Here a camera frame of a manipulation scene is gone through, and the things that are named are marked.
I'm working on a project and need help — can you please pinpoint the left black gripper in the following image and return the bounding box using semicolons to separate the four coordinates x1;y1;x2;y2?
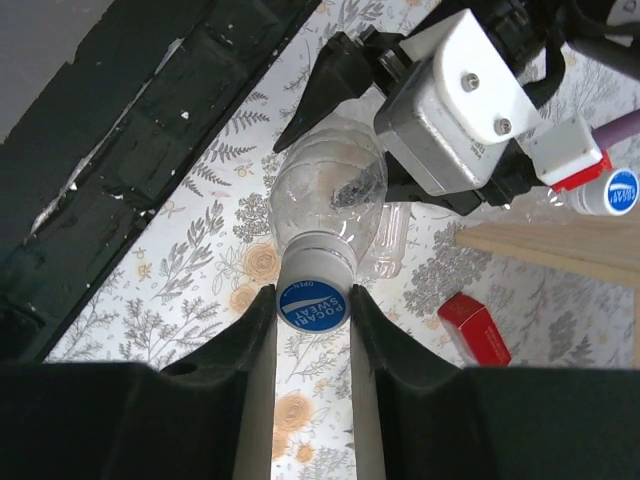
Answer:
273;30;542;216

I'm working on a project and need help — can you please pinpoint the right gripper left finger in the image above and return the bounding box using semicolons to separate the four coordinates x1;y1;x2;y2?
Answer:
1;286;277;479

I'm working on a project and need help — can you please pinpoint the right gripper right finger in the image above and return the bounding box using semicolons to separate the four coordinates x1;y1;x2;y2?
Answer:
349;285;639;479

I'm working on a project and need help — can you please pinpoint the clear plastic bottle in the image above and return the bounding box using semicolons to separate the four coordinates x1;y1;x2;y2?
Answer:
269;115;388;266
359;202;411;279
555;168;639;217

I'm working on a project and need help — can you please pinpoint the blue white bottle cap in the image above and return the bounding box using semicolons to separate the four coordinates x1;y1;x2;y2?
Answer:
605;168;639;216

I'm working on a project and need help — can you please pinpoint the clear plastic bottle front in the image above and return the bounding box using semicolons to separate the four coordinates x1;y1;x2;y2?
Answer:
359;202;411;279

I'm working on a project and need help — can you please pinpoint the red box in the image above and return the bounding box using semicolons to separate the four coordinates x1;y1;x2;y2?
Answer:
437;292;512;367

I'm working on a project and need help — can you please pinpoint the floral table mat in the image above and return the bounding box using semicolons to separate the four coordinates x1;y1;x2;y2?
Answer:
50;1;634;479

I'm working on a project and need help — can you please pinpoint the black base bar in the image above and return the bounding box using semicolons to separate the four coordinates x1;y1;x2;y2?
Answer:
1;0;316;363

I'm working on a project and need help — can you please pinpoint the wooden shelf unit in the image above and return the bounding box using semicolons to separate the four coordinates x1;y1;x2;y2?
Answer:
455;216;639;290

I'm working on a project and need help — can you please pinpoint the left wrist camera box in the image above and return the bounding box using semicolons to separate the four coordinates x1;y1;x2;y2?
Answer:
397;1;610;190

